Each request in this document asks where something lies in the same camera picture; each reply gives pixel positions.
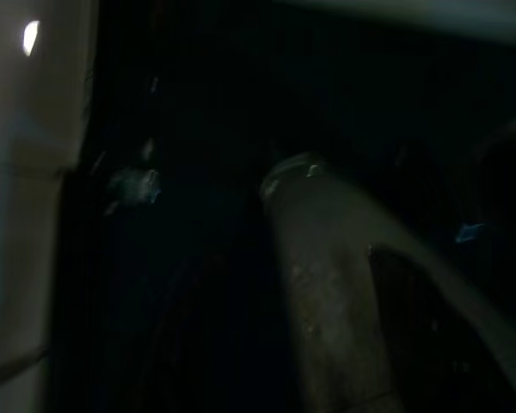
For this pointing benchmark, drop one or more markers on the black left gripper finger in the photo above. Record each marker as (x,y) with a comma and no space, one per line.
(327,279)

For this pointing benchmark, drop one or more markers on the black rubbish bin bag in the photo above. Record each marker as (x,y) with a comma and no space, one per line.
(189,129)

